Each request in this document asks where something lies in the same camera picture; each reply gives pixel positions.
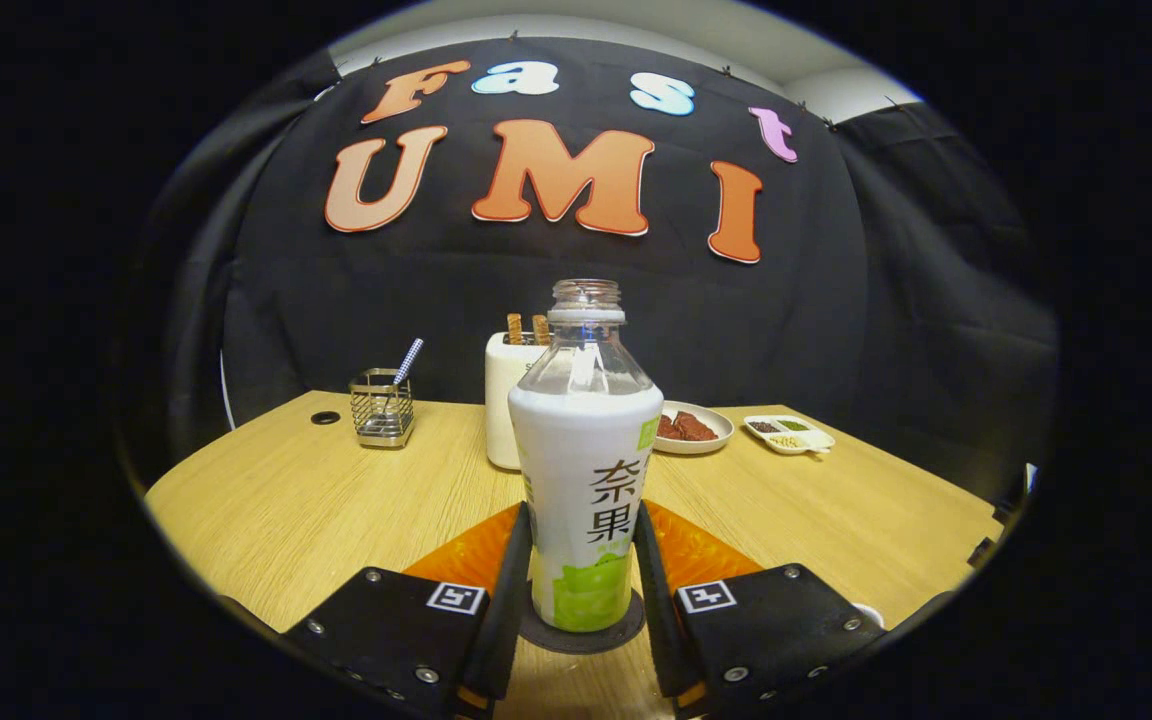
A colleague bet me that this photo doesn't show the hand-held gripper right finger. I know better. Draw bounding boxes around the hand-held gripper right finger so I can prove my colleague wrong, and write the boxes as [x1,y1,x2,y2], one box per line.
[633,500,887,719]

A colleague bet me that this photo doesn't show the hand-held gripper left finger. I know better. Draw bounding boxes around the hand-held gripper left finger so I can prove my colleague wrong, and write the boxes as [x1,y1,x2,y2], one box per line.
[281,503,534,719]

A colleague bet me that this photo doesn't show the dark brown round coaster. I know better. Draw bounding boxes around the dark brown round coaster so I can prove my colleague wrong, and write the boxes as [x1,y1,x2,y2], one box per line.
[518,585,647,656]

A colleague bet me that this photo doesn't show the white green juice bottle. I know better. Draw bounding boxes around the white green juice bottle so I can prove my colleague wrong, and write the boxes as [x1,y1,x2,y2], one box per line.
[507,279,665,633]

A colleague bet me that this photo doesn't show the white round plate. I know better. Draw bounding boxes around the white round plate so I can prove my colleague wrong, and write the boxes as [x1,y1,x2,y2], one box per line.
[652,400,735,456]

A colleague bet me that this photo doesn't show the red food pieces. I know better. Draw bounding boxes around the red food pieces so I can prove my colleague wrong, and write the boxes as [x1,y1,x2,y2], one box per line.
[656,411,719,442]

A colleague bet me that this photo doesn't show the white divided dish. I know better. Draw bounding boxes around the white divided dish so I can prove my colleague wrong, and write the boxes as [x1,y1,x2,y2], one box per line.
[743,414,836,456]

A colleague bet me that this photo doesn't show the white toaster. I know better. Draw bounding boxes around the white toaster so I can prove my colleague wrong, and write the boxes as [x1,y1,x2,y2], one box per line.
[484,332,552,471]

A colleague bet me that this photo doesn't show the wooden table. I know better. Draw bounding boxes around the wooden table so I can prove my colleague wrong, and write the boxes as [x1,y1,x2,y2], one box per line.
[143,390,1005,720]

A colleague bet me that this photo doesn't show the wire mesh utensil holder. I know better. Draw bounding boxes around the wire mesh utensil holder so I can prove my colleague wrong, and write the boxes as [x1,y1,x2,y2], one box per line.
[349,368,416,449]

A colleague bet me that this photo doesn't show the striped handle spoon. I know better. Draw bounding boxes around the striped handle spoon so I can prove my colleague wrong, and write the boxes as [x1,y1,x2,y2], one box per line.
[391,337,425,391]

